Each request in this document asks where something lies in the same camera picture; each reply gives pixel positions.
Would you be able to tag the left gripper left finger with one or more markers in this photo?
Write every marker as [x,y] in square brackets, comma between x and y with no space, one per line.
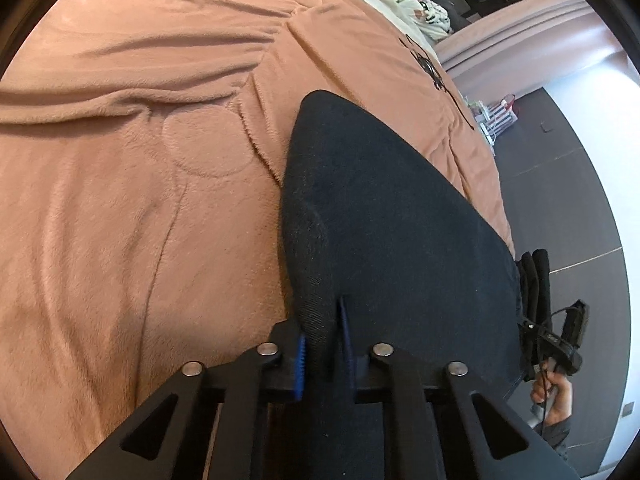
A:
[286,374]

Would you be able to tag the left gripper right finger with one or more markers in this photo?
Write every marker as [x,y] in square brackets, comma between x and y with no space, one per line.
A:
[357,366]

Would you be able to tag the black denim pant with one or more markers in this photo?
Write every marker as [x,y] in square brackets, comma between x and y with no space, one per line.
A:
[433,299]

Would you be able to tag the right hand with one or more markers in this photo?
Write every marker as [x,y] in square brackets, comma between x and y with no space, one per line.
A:
[555,392]

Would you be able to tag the stack of black clothes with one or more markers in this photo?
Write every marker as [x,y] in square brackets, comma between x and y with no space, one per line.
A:
[534,270]

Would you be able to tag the clear storage organizer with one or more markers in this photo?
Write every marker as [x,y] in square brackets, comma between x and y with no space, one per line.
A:
[495,118]

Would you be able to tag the orange fleece blanket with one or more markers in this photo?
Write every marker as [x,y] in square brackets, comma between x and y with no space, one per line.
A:
[143,145]

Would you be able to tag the pink curtain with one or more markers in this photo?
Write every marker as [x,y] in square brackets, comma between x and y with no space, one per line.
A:
[520,48]

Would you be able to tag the cream patterned bedsheet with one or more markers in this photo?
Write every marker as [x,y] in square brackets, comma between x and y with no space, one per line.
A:
[423,20]

